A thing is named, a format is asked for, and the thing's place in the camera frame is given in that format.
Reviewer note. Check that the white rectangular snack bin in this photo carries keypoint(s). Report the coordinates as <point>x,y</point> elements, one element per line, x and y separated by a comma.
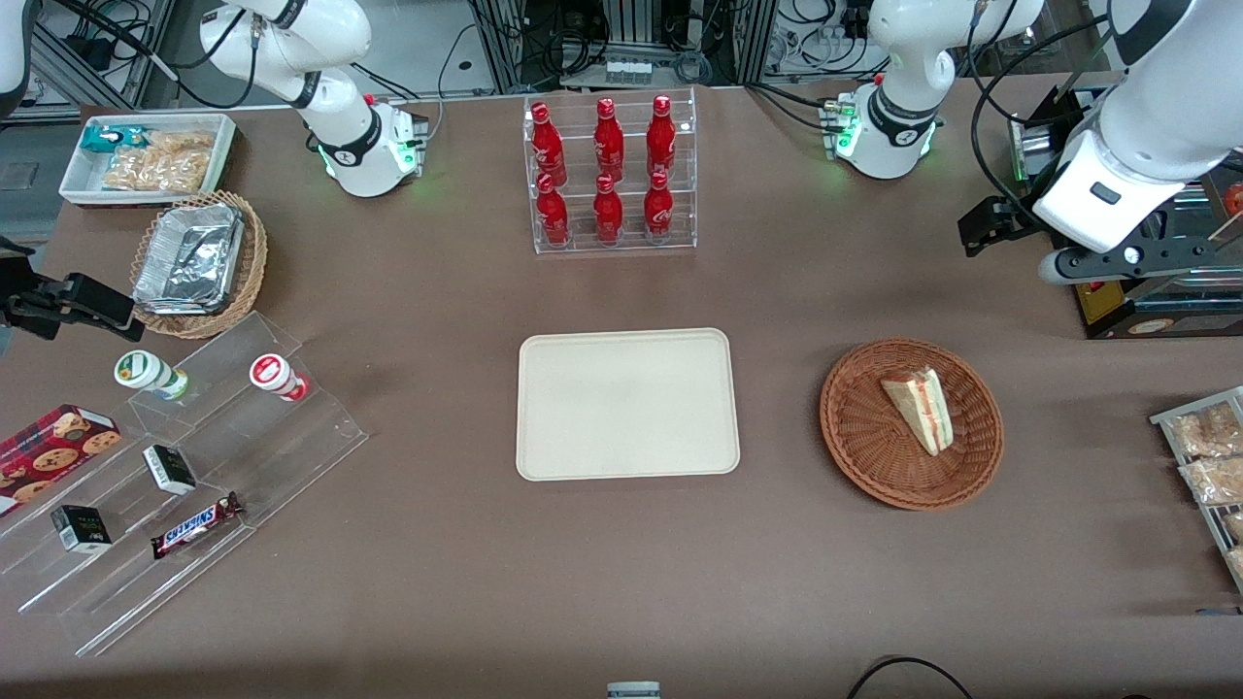
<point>78,184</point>

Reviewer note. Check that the red soda bottle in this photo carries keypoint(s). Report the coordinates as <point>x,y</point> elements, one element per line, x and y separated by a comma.
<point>553,216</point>
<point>661,134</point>
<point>658,210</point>
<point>608,214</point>
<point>609,136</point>
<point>547,141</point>

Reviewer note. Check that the grey power strip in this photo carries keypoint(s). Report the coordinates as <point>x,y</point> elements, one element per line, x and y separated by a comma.
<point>627,71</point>

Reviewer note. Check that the clear bag of pastry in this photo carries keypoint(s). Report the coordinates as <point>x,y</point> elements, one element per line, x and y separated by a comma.
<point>1214,481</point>
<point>1235,524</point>
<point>1237,561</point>
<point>1204,432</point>

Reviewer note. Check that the small black carton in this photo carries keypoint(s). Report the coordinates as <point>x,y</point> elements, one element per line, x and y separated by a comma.
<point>81,529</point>
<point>170,469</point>

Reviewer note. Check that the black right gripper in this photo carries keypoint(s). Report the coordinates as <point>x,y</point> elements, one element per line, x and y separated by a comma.
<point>21,295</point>

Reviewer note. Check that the red chocolate cookie box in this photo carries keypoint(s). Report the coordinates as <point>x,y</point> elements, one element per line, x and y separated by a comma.
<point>49,451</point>

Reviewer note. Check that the tan oval wicker basket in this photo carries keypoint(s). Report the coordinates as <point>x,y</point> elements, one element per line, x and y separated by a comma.
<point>251,262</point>

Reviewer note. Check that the aluminium foil container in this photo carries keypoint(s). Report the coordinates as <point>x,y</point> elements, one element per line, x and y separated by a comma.
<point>189,257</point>

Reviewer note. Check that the green lid yoghurt cup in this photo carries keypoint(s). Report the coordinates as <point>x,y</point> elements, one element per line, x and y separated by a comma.
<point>141,370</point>

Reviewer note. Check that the triangular sandwich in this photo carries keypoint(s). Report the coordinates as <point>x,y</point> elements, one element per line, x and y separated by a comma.
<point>921,406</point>

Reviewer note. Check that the beige rectangular tray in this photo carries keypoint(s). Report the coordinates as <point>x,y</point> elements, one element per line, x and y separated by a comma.
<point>626,403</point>

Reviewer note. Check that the clear bag of crackers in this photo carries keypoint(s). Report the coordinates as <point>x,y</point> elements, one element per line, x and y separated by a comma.
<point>184,142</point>
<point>155,173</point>

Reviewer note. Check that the small grey device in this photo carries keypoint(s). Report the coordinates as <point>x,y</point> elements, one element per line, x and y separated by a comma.
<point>633,691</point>

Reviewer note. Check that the brown round wicker basket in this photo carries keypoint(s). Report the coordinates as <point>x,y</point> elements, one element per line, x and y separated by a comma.
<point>864,427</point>

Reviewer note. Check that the clear acrylic bottle rack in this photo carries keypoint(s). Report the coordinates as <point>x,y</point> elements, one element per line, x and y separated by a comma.
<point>615,243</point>

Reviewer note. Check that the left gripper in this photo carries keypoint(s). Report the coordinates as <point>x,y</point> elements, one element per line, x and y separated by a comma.
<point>1016,221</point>

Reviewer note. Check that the red lid yoghurt cup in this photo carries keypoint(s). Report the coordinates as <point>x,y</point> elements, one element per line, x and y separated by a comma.
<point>272,373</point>

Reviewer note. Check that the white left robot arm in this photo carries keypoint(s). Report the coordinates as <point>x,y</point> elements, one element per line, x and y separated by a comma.
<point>1165,107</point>

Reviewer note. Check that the teal snack packet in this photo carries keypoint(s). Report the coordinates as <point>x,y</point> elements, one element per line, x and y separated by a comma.
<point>105,138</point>

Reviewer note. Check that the white power strip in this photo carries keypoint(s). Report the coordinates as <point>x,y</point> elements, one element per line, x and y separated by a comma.
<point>840,41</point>

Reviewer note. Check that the snickers chocolate bar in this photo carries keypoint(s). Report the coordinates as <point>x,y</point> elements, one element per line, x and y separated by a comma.
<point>194,525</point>

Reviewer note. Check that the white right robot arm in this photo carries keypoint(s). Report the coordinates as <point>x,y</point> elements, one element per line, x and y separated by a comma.
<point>340,126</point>

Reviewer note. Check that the clear acrylic step display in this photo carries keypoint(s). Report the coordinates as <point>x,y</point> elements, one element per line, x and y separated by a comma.
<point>291,447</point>

